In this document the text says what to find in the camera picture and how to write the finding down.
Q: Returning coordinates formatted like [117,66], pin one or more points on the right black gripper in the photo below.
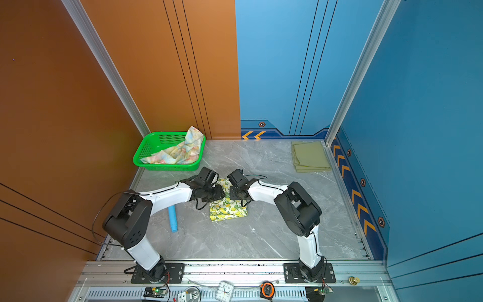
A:
[231,194]

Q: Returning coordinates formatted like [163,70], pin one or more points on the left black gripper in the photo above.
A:
[221,194]

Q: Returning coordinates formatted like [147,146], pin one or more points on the lemon print skirt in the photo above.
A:
[227,208]

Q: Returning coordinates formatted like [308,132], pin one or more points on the pastel floral skirt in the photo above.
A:
[185,152]

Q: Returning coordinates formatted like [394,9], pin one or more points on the green plastic basket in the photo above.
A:
[158,141]

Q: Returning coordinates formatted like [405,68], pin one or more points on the olive green skirt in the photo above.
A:
[309,157]

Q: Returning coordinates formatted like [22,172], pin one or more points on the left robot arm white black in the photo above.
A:
[128,221]

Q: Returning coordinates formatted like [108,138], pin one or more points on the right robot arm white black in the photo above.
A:
[299,210]

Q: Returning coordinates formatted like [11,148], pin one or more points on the light blue cylinder tool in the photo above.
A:
[173,218]

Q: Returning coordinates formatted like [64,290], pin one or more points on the small white clock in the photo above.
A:
[225,292]

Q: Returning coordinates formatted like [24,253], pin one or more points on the orange black tape measure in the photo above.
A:
[267,291]

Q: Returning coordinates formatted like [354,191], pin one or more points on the green circuit board left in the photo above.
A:
[156,294]

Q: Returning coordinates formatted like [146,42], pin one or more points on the circuit board right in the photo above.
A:
[317,294]

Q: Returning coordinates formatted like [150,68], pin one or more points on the brass round knob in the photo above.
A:
[353,280]

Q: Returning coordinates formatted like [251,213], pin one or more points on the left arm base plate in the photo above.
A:
[169,273]

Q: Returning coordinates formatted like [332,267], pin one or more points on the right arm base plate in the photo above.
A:
[300,273]

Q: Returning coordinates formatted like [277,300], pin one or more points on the aluminium front rail frame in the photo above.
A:
[111,281]

